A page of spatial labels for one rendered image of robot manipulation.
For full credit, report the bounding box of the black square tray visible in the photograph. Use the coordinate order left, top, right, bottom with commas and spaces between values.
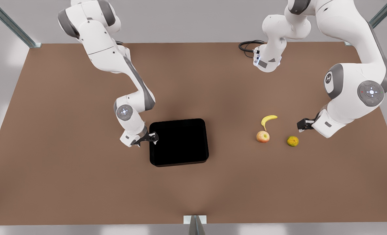
149, 118, 209, 167

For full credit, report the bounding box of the yellow banana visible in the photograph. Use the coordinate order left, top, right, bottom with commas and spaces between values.
261, 115, 278, 132

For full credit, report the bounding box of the red yellow apple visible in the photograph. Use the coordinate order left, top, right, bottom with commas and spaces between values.
256, 131, 270, 144

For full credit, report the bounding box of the black cable loop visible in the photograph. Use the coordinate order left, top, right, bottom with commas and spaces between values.
239, 40, 266, 59

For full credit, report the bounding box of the silver frame post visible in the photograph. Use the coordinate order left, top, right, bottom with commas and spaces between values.
183, 215, 207, 235
0, 0, 42, 49
344, 0, 387, 46

